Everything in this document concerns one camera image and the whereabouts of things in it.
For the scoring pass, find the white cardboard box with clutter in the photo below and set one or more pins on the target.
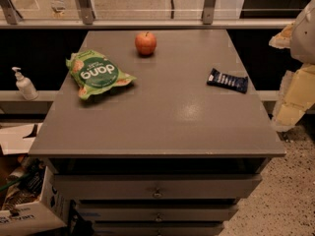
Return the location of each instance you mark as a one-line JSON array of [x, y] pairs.
[[32, 203]]

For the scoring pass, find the bottom grey drawer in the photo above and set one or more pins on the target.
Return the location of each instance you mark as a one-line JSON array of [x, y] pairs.
[[158, 229]]

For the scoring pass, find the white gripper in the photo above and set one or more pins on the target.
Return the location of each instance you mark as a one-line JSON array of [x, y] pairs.
[[304, 36]]

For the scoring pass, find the dark blue rxbar wrapper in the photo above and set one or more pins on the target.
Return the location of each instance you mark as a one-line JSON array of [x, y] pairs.
[[226, 81]]

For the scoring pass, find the green dang chips bag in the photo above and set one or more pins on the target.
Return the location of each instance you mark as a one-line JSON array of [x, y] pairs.
[[95, 73]]

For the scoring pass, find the metal railing bracket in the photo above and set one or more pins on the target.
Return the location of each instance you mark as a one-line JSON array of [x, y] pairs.
[[86, 10], [208, 12]]

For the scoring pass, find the red apple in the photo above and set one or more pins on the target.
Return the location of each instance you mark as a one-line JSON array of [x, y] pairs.
[[145, 43]]

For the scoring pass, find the grey drawer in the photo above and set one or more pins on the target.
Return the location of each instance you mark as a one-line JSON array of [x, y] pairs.
[[157, 213], [158, 229], [156, 187]]

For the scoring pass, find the right metal railing bracket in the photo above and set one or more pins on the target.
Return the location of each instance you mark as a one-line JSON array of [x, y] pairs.
[[208, 12]]

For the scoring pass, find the white pump bottle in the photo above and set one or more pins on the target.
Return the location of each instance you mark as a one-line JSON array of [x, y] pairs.
[[25, 85]]

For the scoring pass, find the middle grey drawer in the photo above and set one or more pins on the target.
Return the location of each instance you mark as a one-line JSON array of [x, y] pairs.
[[157, 213]]

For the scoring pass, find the far left metal bracket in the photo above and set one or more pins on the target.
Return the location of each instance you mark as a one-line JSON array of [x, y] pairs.
[[12, 16]]

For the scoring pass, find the top grey drawer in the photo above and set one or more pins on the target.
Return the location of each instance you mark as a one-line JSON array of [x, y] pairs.
[[156, 187]]

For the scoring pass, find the left metal railing bracket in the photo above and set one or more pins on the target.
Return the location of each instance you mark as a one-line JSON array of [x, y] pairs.
[[86, 10]]

